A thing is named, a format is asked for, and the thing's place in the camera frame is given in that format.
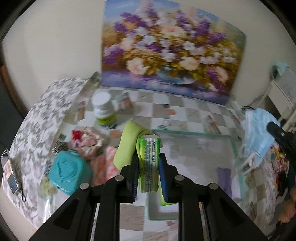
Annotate pink white fuzzy sock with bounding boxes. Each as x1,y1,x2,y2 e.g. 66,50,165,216
90,146,120,187

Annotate light blue face mask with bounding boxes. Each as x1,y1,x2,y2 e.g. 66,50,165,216
236,108,280,173

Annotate small green tissue pack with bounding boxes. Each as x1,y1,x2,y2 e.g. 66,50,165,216
159,190,175,206

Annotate purple wet wipes pack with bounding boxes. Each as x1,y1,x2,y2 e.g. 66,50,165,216
216,167,232,198

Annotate lime green microfiber cloth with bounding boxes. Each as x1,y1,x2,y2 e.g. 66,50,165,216
113,120,153,172

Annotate red hair tie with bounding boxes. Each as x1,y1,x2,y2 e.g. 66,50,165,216
71,129,83,142

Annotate pink floral scrunchie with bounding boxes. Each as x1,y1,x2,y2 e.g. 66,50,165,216
71,127,106,160

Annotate leopard print scrunchie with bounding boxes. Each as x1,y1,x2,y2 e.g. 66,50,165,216
51,141,69,156

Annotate basket of colourful toys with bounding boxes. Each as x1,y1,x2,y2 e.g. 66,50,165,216
270,143,295,216

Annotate white chair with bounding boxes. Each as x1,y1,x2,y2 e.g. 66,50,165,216
255,67,295,132

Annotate teal plastic toy box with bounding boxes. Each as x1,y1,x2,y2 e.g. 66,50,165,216
48,151,93,196

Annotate teal shallow cardboard tray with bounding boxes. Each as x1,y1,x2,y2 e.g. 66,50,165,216
145,128,250,221

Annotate teal cloth on shelf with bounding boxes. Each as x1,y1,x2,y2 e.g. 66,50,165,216
271,60,289,79

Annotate white green pill bottle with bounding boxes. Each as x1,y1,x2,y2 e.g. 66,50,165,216
91,92,116,129

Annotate checkered picture tablecloth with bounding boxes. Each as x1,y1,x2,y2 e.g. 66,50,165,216
9,78,280,240

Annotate smartphone with keyring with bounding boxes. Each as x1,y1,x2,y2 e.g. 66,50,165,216
1,149,26,202

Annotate floral painting canvas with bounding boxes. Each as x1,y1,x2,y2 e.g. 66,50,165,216
102,1,246,105

